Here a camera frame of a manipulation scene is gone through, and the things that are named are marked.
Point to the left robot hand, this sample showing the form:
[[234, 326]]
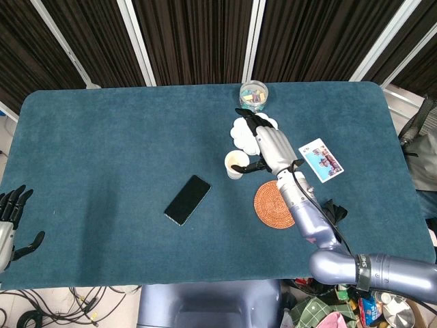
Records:
[[7, 235]]

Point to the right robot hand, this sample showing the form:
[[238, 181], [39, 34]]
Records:
[[274, 147]]

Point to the white paper cup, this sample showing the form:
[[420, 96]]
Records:
[[235, 158]]

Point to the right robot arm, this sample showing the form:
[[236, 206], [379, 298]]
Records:
[[307, 218]]

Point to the white scalloped coaster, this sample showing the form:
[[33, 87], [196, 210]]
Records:
[[240, 135]]

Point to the orange woven round coaster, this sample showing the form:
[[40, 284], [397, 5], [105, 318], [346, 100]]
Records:
[[269, 205]]

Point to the picture card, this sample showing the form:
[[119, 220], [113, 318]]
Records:
[[321, 160]]

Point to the glass jar with colourful items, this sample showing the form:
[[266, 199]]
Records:
[[253, 95]]

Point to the black smartphone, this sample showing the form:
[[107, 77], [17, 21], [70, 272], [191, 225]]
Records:
[[187, 200]]

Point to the dark pleated partition panel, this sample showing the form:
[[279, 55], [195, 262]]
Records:
[[30, 58], [99, 41], [194, 41], [406, 37], [314, 37]]

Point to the teal table mat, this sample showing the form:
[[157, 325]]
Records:
[[102, 153]]

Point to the black mesh office chair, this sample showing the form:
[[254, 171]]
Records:
[[421, 116]]

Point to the grey jacket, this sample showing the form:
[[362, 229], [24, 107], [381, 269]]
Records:
[[425, 164]]

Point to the green checked cloth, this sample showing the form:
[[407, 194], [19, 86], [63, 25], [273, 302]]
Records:
[[309, 311]]

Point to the blue-grey robot torso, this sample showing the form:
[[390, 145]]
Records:
[[205, 304]]

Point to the pink bag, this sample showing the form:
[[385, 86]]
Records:
[[329, 321]]

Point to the blue snack packet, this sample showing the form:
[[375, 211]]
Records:
[[368, 311]]

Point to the metal bowl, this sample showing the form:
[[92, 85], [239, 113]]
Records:
[[397, 314]]

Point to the cardboard box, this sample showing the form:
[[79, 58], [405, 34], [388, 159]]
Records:
[[425, 316]]

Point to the white aluminium partition post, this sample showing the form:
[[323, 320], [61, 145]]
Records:
[[65, 42], [409, 65], [136, 42], [254, 41], [385, 37]]

